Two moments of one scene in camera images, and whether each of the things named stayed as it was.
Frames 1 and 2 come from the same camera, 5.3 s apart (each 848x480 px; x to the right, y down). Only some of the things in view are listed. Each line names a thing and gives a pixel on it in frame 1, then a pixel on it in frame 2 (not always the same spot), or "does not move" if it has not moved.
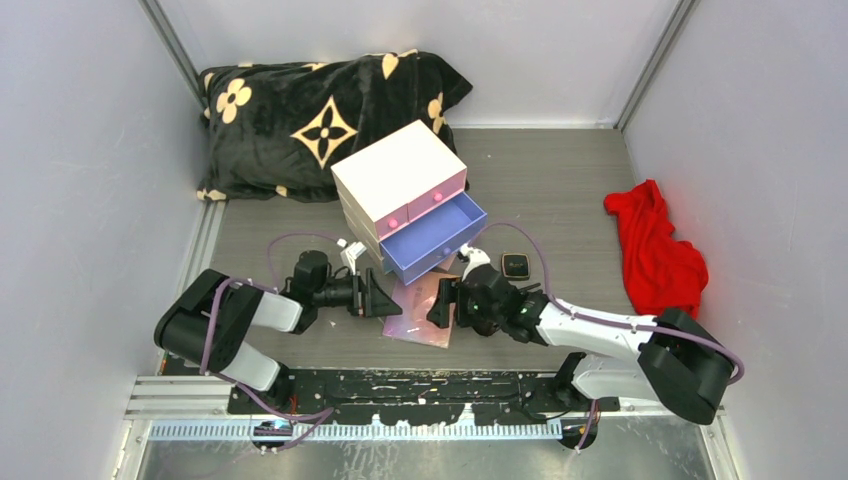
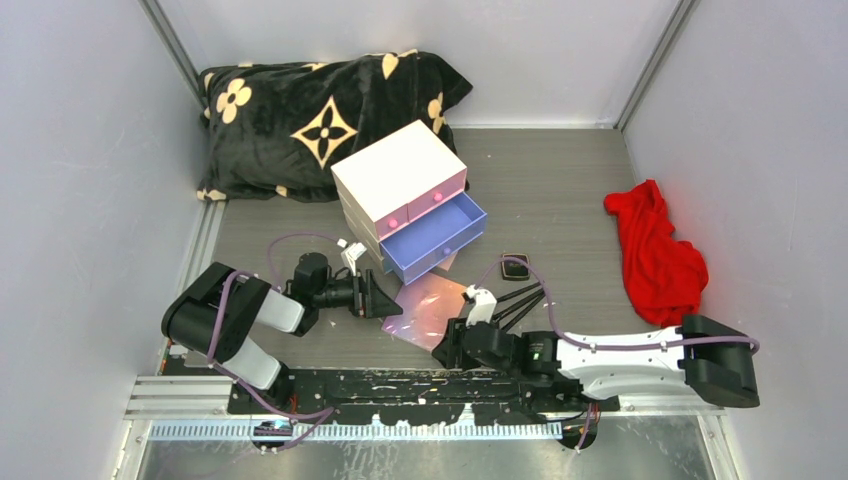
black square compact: [515, 266] does not move
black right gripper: [451, 292] to [450, 347]
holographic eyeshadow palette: [416, 300] does not move
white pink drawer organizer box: [407, 203] does not move
